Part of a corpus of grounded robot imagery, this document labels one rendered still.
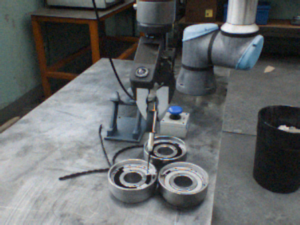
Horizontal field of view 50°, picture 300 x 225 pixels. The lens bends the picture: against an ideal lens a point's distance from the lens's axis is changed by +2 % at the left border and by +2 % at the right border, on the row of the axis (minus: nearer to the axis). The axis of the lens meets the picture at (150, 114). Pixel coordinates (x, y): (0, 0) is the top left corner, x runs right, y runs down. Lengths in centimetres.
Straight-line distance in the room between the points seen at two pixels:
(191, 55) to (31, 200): 69
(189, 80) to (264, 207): 102
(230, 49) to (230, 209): 105
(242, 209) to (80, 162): 124
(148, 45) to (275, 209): 147
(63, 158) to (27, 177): 10
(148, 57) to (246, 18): 50
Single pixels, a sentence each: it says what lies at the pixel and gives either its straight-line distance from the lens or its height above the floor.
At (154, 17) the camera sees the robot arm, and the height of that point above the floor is 115.
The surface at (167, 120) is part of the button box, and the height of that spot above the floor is 84.
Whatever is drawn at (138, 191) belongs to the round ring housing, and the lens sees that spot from 65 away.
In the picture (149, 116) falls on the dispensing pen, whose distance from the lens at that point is 69.
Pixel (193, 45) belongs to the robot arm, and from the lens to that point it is 111.
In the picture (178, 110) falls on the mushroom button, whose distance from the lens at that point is 87.
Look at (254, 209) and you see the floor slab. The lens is 191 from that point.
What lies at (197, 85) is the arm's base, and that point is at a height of 84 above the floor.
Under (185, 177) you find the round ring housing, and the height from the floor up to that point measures 82.
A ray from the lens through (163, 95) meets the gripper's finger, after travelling 67.
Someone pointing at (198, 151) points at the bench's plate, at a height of 80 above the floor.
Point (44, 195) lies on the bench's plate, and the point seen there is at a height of 80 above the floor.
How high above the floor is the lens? 126
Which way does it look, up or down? 28 degrees down
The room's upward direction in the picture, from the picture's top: straight up
